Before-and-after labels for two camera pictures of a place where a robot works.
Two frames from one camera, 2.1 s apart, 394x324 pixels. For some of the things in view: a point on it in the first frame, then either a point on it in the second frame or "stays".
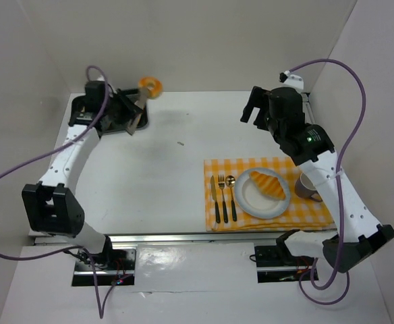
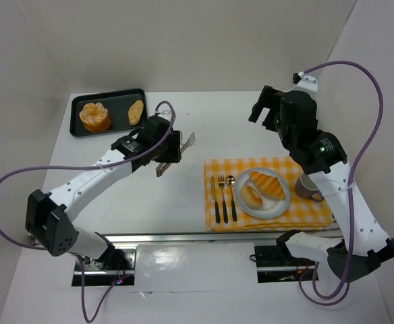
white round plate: x=254 y=202 stays
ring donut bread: x=156 y=85 → x=250 y=197
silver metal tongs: x=144 y=92 → x=163 y=166
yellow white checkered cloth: x=222 y=214 stays
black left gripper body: x=125 y=110 → x=175 y=146
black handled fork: x=221 y=183 stays
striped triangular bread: x=268 y=186 stays
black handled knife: x=214 y=196 stays
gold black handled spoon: x=230 y=181 stays
